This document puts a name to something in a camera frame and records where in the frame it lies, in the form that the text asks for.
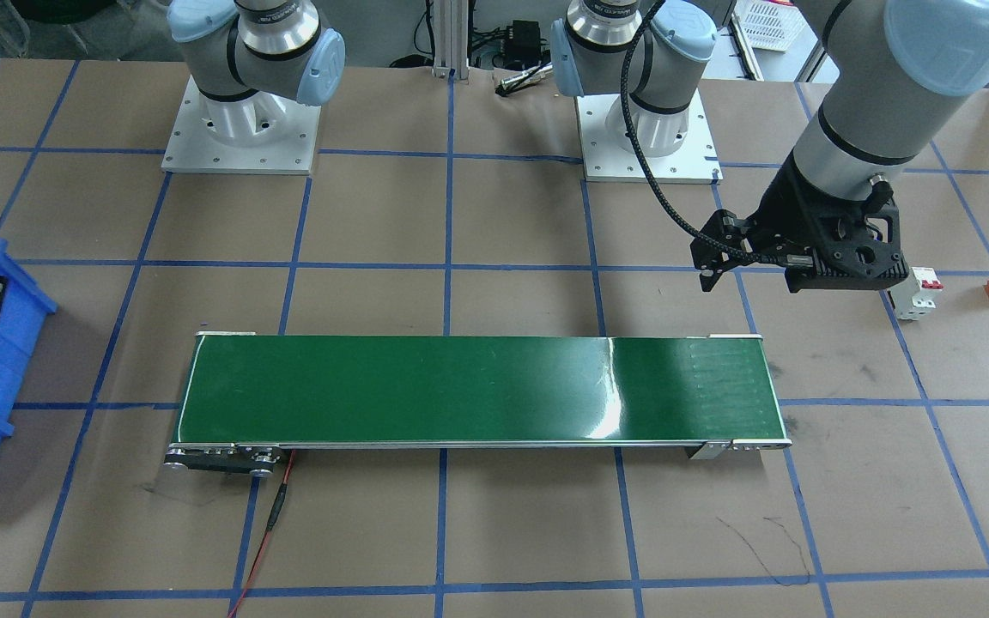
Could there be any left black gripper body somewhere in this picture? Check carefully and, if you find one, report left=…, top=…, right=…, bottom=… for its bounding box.
left=690, top=158, right=906, bottom=293

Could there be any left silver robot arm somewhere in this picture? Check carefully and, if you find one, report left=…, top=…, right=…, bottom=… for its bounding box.
left=549, top=1, right=989, bottom=293

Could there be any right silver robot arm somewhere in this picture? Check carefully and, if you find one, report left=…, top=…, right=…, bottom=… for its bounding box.
left=0, top=1, right=346, bottom=314

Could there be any white circuit breaker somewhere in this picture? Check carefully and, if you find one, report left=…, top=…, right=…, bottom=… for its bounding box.
left=886, top=267, right=944, bottom=321

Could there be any green conveyor belt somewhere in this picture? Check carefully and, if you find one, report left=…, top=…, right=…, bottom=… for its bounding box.
left=164, top=332, right=792, bottom=476

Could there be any black braided camera cable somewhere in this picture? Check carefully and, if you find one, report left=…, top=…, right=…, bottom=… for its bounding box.
left=620, top=0, right=813, bottom=267

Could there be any thin black wire strand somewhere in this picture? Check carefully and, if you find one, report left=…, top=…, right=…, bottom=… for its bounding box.
left=716, top=515, right=813, bottom=588

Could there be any aluminium frame post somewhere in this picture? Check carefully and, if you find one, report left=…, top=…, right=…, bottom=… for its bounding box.
left=430, top=0, right=471, bottom=82

